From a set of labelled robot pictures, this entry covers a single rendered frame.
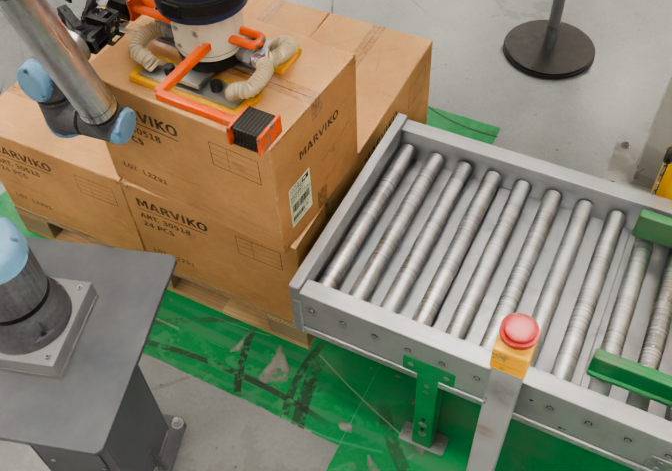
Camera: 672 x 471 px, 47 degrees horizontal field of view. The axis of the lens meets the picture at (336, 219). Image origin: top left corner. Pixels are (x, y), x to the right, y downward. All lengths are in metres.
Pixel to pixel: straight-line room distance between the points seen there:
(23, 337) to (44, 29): 0.62
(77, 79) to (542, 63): 2.27
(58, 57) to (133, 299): 0.56
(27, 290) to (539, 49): 2.56
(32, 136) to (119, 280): 0.87
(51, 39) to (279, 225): 0.73
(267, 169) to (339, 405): 0.90
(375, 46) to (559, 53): 1.13
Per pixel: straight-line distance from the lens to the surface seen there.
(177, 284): 2.74
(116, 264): 1.90
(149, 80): 2.01
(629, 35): 3.82
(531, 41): 3.63
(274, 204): 1.94
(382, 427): 2.42
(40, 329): 1.74
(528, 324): 1.40
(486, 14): 3.81
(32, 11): 1.60
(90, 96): 1.79
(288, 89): 1.94
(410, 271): 2.04
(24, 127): 2.65
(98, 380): 1.74
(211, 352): 2.59
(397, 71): 2.60
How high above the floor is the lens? 2.21
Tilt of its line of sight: 51 degrees down
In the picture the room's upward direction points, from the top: 3 degrees counter-clockwise
